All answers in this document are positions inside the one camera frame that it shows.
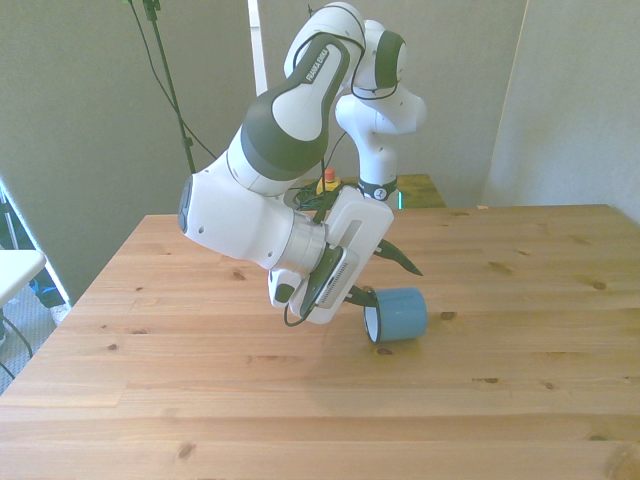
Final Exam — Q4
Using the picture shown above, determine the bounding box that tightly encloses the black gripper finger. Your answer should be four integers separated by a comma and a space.
347, 285, 377, 307
377, 238, 424, 277

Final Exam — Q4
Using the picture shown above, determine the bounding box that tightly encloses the blue enamel mug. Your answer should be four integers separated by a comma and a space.
363, 287, 428, 345

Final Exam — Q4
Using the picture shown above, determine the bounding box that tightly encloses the red emergency stop button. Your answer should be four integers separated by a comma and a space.
318, 168, 343, 196

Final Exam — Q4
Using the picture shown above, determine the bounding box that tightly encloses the white side table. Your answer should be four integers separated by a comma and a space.
0, 248, 47, 307

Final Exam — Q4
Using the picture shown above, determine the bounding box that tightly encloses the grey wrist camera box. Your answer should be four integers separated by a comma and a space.
303, 246, 361, 310

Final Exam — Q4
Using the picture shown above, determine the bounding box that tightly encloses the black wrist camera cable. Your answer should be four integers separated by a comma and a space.
282, 4, 401, 329

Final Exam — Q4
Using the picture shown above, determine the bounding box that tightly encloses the green coiled cable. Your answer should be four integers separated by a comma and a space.
291, 183, 334, 212

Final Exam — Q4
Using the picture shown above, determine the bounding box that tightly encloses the white slanted frame bar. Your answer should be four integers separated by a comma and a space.
0, 172, 74, 307

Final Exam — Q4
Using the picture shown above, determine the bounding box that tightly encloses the black floor cable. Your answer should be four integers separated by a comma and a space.
0, 313, 34, 381

